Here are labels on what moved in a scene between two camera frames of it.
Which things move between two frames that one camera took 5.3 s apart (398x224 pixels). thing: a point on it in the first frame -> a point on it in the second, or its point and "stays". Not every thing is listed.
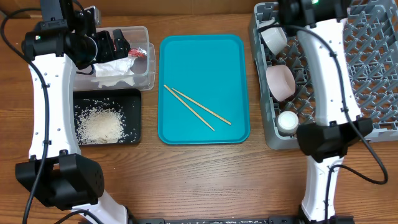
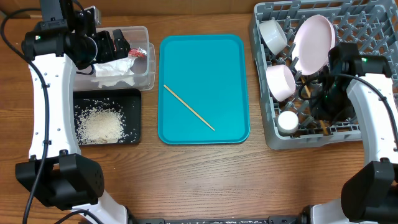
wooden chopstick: [173, 93] stays
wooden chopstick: [221, 118] -> [308, 91]
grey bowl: [275, 38] stays
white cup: [288, 122] stays
